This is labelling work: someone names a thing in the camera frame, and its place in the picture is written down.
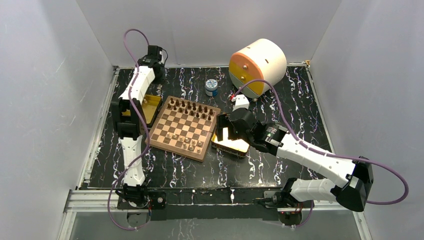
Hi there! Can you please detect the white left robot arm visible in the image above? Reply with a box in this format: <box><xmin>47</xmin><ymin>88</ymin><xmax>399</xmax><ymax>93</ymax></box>
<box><xmin>111</xmin><ymin>45</ymin><xmax>165</xmax><ymax>187</ymax></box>

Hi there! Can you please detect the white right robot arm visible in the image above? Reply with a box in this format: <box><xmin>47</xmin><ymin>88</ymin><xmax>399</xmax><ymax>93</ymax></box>
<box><xmin>216</xmin><ymin>108</ymin><xmax>374</xmax><ymax>212</ymax></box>

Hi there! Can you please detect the row of dark chess pieces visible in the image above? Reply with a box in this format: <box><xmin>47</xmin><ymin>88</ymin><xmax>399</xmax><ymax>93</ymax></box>
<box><xmin>161</xmin><ymin>96</ymin><xmax>220</xmax><ymax>122</ymax></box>

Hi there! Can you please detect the gold tin with white pieces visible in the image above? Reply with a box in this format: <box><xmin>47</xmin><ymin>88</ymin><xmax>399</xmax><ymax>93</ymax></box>
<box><xmin>120</xmin><ymin>94</ymin><xmax>163</xmax><ymax>129</ymax></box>

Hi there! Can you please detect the wooden chess board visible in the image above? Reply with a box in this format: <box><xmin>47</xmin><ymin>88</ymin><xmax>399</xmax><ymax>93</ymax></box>
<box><xmin>149</xmin><ymin>96</ymin><xmax>221</xmax><ymax>163</ymax></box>

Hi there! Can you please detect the empty gold square tin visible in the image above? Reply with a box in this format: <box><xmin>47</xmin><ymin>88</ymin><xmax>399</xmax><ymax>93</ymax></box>
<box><xmin>211</xmin><ymin>113</ymin><xmax>250</xmax><ymax>158</ymax></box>

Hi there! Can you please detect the small blue white jar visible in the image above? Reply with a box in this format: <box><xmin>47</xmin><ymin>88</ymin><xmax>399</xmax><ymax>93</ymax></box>
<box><xmin>204</xmin><ymin>79</ymin><xmax>218</xmax><ymax>97</ymax></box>

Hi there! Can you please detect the round pastel drawer cabinet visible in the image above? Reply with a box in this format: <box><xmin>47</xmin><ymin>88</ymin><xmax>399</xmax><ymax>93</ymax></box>
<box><xmin>228</xmin><ymin>38</ymin><xmax>287</xmax><ymax>88</ymax></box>

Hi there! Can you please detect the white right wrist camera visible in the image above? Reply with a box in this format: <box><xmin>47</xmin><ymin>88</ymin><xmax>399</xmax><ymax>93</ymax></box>
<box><xmin>231</xmin><ymin>94</ymin><xmax>250</xmax><ymax>112</ymax></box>

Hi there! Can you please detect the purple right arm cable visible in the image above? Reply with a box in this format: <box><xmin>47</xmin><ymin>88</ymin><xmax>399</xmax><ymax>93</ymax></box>
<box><xmin>230</xmin><ymin>79</ymin><xmax>410</xmax><ymax>229</ymax></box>

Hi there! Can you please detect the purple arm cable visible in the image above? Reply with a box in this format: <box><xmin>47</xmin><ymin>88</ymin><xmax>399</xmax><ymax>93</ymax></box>
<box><xmin>106</xmin><ymin>28</ymin><xmax>168</xmax><ymax>232</ymax></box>
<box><xmin>230</xmin><ymin>79</ymin><xmax>410</xmax><ymax>229</ymax></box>

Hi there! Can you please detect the aluminium front rail frame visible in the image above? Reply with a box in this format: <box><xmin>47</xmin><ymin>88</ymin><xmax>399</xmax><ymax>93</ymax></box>
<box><xmin>58</xmin><ymin>187</ymin><xmax>372</xmax><ymax>240</ymax></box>

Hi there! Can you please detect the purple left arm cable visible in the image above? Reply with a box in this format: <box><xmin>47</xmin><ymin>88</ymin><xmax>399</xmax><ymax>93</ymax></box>
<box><xmin>106</xmin><ymin>28</ymin><xmax>168</xmax><ymax>232</ymax></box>

